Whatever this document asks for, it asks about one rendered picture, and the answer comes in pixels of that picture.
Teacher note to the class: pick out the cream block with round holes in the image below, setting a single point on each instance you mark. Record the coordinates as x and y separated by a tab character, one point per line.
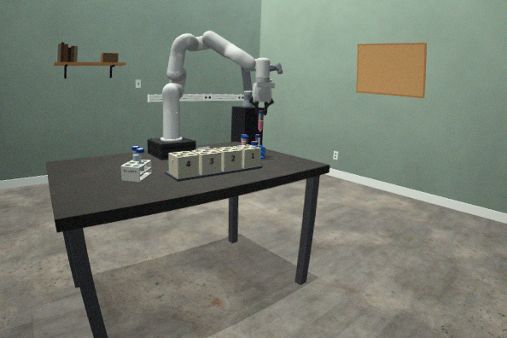
231	158
183	164
250	156
209	161

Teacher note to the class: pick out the white tube rack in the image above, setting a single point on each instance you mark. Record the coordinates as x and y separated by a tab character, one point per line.
132	173

